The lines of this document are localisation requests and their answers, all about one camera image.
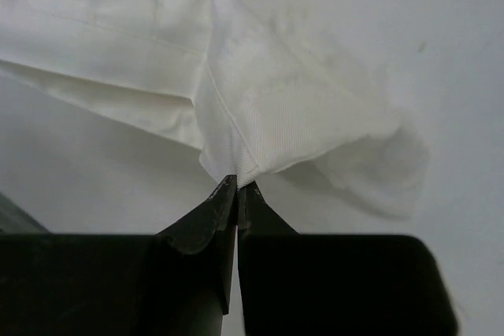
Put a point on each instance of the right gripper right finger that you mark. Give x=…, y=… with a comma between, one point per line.
x=335, y=284

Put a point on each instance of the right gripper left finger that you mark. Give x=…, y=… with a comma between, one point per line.
x=175, y=282

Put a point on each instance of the white skirt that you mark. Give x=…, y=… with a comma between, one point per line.
x=254, y=96

